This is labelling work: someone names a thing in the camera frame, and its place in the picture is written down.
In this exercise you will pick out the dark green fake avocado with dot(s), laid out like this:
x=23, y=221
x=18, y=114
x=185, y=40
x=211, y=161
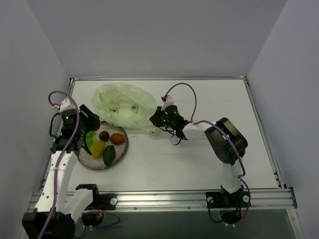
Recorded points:
x=109, y=155

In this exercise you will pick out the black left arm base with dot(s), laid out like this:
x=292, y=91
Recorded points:
x=104, y=202

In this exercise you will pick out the dark red fake fruit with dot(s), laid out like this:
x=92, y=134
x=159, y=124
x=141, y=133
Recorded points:
x=104, y=135

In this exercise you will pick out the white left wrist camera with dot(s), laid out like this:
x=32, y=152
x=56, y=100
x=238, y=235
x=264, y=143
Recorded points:
x=66, y=104

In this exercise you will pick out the orange fake fruit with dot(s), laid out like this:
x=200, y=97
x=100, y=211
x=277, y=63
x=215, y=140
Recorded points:
x=117, y=138

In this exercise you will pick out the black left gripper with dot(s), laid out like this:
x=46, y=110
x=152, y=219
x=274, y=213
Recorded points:
x=87, y=117

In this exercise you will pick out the pale green plastic bag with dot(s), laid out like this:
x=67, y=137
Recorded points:
x=126, y=106

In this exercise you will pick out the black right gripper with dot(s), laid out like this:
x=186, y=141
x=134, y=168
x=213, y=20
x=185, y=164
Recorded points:
x=156, y=118

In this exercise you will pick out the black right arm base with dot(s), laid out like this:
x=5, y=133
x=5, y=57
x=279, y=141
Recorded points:
x=233, y=207

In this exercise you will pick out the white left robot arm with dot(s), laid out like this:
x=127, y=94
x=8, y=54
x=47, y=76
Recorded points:
x=53, y=217

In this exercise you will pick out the green fake grapes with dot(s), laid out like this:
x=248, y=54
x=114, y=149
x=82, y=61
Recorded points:
x=90, y=138

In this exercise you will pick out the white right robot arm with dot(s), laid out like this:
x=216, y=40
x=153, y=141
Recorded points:
x=228, y=144

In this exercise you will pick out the aluminium table frame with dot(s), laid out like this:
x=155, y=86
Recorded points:
x=160, y=177

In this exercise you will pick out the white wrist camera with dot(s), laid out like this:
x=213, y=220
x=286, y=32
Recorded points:
x=167, y=101
x=66, y=104

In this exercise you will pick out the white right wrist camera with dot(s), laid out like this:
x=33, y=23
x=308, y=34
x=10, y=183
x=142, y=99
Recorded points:
x=167, y=101

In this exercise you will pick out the speckled round plate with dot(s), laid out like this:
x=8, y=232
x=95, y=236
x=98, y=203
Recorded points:
x=97, y=164

